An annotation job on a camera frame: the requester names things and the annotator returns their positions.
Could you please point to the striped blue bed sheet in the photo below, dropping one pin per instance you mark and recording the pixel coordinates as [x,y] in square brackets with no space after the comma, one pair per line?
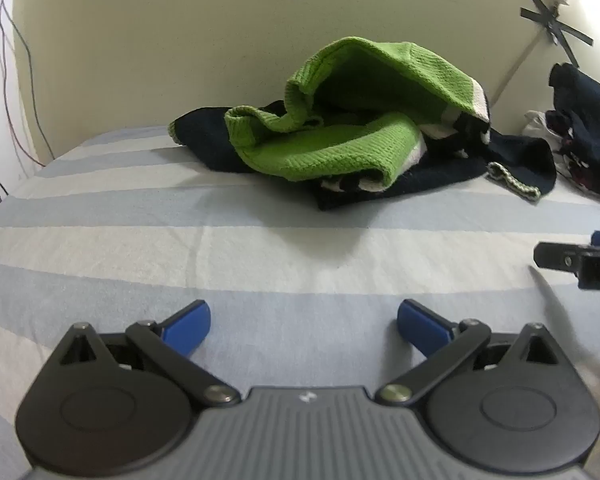
[180,240]

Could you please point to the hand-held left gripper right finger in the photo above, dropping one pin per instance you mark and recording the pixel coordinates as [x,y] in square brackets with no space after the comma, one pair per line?
[422,327]

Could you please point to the dark clothing pile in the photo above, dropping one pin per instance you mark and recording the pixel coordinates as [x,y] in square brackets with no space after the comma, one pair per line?
[587,125]

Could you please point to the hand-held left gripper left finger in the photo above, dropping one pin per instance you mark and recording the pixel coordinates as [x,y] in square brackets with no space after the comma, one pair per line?
[187,327]

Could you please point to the green and navy knit sweater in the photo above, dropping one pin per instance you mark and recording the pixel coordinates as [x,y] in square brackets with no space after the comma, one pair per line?
[330,145]

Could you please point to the black tape cross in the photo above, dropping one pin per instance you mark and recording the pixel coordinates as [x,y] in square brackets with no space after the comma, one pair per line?
[552,17]

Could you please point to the white crumpled cloth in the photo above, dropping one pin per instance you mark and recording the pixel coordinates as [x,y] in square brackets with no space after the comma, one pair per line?
[542,127]

